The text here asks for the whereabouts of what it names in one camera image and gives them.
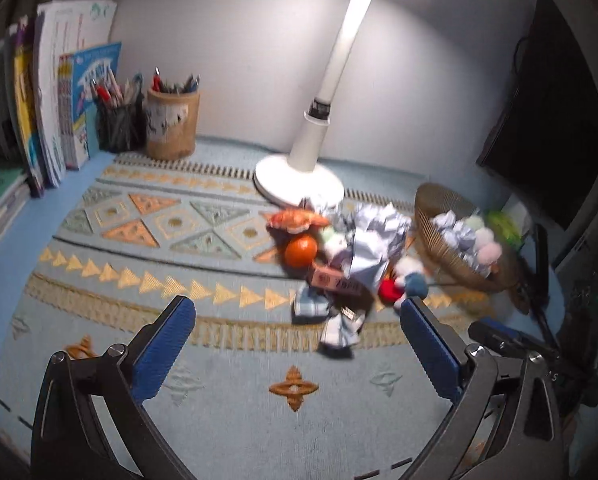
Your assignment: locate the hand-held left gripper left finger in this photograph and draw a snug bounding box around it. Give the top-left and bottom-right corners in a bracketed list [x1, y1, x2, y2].
[31, 296, 197, 480]

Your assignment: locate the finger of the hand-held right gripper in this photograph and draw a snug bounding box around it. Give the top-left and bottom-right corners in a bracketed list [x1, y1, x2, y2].
[468, 317, 562, 363]
[531, 224, 550, 315]

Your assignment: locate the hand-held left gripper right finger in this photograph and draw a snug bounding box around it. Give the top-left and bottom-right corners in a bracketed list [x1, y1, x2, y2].
[400, 296, 564, 480]

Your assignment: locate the pink pom-pom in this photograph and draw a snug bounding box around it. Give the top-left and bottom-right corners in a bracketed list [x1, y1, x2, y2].
[478, 241, 503, 267]

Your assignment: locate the blue pom-pom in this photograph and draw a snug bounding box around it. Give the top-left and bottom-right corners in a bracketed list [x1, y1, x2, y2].
[404, 272, 428, 299]

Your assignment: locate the red pom-pom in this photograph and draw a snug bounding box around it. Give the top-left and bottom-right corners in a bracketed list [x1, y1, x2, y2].
[378, 279, 406, 306]

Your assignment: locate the heap of small papers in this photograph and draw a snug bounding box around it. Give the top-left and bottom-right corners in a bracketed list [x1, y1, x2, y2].
[430, 210, 494, 277]

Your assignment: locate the blue plaid cloth piece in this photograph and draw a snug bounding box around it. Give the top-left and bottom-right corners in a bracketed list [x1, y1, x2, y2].
[320, 310, 366, 357]
[292, 287, 330, 325]

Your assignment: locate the pink eraser box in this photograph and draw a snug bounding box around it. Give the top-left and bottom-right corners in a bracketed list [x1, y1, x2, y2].
[306, 266, 373, 299]

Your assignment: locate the large paper ball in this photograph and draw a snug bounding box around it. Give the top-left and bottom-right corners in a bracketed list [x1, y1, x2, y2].
[346, 202, 414, 287]

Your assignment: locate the white green pom-pom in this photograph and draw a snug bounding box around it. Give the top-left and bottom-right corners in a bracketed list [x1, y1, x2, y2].
[320, 226, 350, 262]

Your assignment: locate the orange fruit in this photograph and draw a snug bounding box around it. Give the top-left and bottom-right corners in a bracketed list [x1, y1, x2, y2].
[285, 235, 319, 269]

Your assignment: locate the orange crab toy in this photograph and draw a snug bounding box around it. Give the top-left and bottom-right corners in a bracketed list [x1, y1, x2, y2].
[268, 208, 330, 235]

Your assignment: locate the blue patterned woven mat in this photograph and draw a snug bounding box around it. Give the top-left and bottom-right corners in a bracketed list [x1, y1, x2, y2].
[0, 152, 530, 480]

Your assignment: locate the black monitor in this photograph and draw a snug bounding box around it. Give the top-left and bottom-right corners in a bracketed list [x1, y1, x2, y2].
[476, 0, 598, 231]

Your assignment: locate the white desk lamp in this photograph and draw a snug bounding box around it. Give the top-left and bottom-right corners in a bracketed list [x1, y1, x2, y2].
[254, 0, 447, 208]

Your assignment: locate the bamboo pen holder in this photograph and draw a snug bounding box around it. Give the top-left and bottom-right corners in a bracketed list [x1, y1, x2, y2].
[146, 87, 200, 161]

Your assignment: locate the black mesh pen holder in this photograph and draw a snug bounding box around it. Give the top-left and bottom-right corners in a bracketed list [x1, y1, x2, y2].
[95, 95, 147, 153]

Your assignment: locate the bunch of red white pencils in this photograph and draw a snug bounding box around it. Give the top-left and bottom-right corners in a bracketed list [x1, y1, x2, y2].
[90, 67, 144, 108]

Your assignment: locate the bunch of dark pens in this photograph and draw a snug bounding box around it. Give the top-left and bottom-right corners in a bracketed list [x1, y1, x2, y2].
[151, 66, 202, 95]

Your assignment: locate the blue cover workbook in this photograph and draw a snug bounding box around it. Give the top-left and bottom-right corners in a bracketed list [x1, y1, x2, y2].
[59, 42, 122, 171]

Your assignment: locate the yellow cover book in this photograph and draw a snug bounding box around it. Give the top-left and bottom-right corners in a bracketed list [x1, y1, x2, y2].
[13, 22, 47, 197]

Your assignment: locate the row of books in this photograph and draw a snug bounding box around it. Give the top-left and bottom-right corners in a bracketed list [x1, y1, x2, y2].
[35, 0, 118, 189]

